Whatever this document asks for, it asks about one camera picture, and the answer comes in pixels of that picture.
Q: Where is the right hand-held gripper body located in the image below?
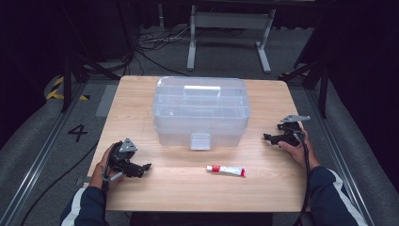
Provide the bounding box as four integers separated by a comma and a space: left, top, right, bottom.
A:
277, 114, 311, 148

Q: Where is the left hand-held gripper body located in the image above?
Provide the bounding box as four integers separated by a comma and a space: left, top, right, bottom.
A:
107, 137, 139, 177

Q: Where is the red and white tube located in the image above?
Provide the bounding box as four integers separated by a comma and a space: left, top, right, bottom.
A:
205, 164, 247, 179

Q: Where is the clear plastic storage box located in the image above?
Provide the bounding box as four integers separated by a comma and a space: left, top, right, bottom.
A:
152, 75, 252, 151

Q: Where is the person's right hand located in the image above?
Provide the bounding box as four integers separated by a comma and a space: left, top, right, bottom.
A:
277, 126, 321, 170

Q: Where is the person's left hand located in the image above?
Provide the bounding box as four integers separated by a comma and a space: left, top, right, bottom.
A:
88, 143, 125, 191

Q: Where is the black metal stand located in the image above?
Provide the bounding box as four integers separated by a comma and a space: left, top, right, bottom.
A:
278, 57, 331, 120
60, 51, 122, 113

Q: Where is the yellow and black floor tape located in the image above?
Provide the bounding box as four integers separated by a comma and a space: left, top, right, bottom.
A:
45, 75, 90, 102

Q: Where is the right hand-held gripper cable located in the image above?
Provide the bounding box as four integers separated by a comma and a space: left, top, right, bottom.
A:
292, 131, 312, 226

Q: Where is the grey metal floor rail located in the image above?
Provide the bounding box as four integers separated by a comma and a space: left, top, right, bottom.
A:
305, 89, 375, 226
0, 82, 88, 226

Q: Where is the long black floor cable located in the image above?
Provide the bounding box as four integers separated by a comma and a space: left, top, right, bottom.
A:
20, 140, 100, 226

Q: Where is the grey metal desk frame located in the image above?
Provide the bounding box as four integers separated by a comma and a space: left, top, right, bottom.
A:
186, 4, 277, 74

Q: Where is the tangle of floor cables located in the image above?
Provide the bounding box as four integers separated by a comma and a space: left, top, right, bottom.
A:
134, 24, 193, 78

